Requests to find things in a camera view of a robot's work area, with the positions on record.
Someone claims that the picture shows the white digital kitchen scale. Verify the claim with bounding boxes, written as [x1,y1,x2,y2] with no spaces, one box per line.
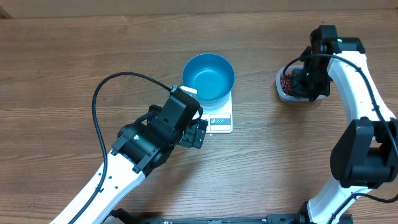
[183,88,233,134]

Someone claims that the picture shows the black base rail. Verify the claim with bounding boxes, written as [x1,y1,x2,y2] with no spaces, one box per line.
[105,203,354,224]

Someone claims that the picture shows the red beans in container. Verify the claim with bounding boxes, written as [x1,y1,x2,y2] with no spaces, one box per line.
[280,73,293,96]

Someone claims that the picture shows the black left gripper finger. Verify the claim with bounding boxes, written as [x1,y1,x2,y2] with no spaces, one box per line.
[193,119,208,149]
[179,124,199,148]

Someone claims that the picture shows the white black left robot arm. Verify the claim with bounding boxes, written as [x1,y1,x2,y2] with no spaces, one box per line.
[52,105,208,223]

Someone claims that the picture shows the teal bowl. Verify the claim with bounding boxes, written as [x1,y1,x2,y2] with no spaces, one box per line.
[182,53,236,103]

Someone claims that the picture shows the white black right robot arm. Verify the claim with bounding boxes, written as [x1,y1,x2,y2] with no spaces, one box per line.
[290,25,397,223]

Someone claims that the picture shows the clear plastic bean container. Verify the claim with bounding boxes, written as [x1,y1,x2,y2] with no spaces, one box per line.
[275,65,327,103]

